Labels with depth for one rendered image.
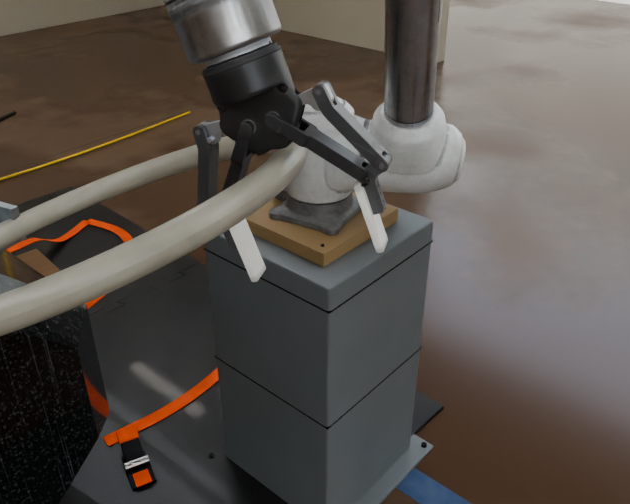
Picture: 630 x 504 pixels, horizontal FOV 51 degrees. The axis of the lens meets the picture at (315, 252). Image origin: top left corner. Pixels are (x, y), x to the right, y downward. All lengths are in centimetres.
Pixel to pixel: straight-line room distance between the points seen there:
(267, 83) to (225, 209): 12
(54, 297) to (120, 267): 5
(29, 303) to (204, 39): 25
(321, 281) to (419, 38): 52
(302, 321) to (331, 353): 9
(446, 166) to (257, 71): 89
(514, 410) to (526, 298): 67
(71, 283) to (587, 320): 246
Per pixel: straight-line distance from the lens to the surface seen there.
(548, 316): 279
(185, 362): 244
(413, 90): 132
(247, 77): 59
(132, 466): 210
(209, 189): 67
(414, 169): 142
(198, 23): 59
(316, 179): 147
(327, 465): 173
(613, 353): 269
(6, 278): 160
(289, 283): 146
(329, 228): 149
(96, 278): 52
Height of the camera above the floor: 158
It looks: 31 degrees down
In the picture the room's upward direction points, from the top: straight up
